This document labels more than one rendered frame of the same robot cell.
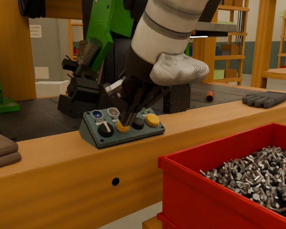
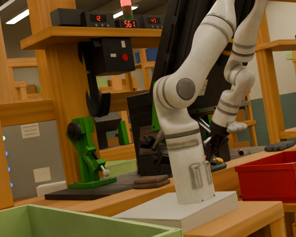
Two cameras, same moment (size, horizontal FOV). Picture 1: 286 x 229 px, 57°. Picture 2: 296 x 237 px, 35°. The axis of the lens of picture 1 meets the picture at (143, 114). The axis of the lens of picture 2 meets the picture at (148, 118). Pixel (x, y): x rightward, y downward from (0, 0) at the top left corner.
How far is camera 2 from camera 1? 1.23 m
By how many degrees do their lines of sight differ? 17
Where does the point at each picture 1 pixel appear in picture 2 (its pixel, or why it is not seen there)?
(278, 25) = (289, 71)
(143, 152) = (220, 177)
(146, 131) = (218, 166)
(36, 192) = not seen: hidden behind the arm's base
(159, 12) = (225, 107)
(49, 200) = not seen: hidden behind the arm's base
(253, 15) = (252, 62)
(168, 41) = (230, 117)
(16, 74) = not seen: hidden behind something
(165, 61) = (231, 124)
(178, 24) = (233, 110)
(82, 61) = (159, 138)
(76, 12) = (116, 106)
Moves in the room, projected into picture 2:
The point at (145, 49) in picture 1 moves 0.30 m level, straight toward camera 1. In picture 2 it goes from (221, 122) to (253, 119)
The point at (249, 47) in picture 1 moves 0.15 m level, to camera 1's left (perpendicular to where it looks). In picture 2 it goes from (258, 107) to (253, 108)
